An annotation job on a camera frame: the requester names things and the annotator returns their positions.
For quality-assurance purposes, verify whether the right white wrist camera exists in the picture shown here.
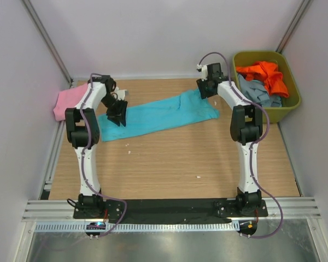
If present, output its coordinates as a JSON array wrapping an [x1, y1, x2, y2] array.
[[196, 64, 208, 81]]

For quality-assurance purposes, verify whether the olive green plastic bin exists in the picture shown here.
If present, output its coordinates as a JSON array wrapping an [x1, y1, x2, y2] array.
[[232, 51, 301, 123]]

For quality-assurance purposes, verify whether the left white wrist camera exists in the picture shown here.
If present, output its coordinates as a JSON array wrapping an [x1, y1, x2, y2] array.
[[114, 90, 128, 100]]

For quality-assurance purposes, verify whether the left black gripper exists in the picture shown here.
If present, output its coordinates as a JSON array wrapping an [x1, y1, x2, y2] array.
[[101, 94, 127, 127]]

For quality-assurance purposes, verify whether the pink folded t shirt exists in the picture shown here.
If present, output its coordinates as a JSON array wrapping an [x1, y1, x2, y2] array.
[[53, 83, 87, 122]]

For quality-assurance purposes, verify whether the aluminium corner post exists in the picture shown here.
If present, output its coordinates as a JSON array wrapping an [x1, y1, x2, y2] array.
[[275, 0, 314, 53], [21, 0, 73, 87]]

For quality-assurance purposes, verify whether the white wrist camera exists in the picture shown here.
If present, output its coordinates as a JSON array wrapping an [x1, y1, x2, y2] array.
[[196, 64, 208, 81], [114, 90, 128, 100]]

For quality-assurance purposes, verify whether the cyan t shirt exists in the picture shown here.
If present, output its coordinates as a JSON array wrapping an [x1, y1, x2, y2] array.
[[98, 89, 220, 142]]

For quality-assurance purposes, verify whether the grey blue t shirt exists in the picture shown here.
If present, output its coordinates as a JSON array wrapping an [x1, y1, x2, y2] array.
[[238, 74, 282, 108]]

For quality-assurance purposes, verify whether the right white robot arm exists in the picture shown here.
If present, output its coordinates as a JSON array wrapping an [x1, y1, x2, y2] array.
[[197, 63, 263, 216]]

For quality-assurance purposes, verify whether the aluminium front rail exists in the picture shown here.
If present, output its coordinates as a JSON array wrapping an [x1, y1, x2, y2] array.
[[22, 197, 320, 224]]

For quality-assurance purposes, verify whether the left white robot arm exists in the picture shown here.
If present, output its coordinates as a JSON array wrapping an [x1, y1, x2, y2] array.
[[65, 73, 128, 218]]

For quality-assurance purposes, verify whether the orange t shirt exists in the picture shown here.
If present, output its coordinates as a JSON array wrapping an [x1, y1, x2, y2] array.
[[236, 61, 289, 98]]

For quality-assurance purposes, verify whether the white slotted cable duct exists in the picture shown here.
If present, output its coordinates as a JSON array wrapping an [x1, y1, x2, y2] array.
[[35, 221, 239, 233]]

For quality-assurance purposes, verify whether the left aluminium corner post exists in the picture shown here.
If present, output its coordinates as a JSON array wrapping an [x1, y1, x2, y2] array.
[[21, 0, 73, 87]]

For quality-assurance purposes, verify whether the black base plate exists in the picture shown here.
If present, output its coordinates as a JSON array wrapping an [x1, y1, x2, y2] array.
[[73, 198, 268, 225]]

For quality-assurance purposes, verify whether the right aluminium corner post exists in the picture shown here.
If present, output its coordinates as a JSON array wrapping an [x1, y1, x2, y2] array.
[[275, 0, 314, 53]]

